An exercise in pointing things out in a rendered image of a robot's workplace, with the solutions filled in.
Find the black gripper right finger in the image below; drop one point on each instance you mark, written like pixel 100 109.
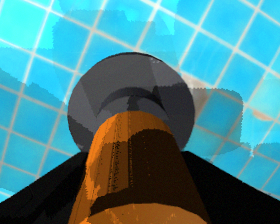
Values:
pixel 228 200

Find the orange knob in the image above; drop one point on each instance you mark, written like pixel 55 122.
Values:
pixel 135 174

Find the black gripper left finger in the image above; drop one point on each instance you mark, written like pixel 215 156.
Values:
pixel 48 200

